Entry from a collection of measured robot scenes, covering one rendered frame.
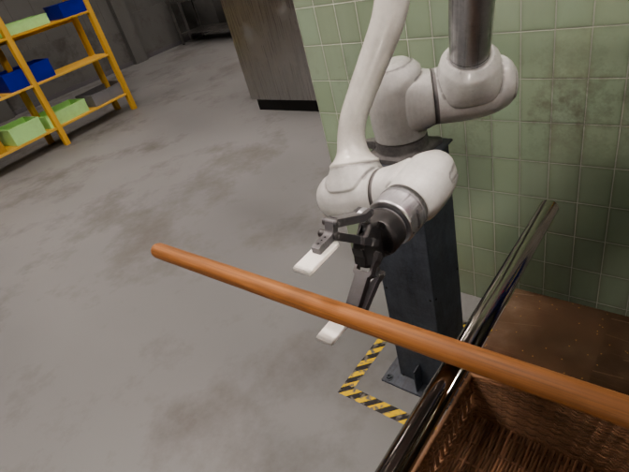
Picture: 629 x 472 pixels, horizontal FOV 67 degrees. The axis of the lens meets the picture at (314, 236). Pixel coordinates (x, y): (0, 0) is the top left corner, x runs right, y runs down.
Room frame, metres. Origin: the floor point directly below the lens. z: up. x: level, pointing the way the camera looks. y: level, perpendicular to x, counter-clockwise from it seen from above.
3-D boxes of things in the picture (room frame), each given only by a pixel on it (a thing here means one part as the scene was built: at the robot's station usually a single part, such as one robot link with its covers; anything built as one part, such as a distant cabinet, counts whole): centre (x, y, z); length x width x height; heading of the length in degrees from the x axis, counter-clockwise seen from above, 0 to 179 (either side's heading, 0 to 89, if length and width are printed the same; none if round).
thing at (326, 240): (0.55, -0.01, 1.28); 0.05 x 0.01 x 0.03; 134
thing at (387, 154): (1.31, -0.32, 1.03); 0.22 x 0.18 x 0.06; 44
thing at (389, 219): (0.62, -0.09, 1.19); 0.09 x 0.07 x 0.08; 134
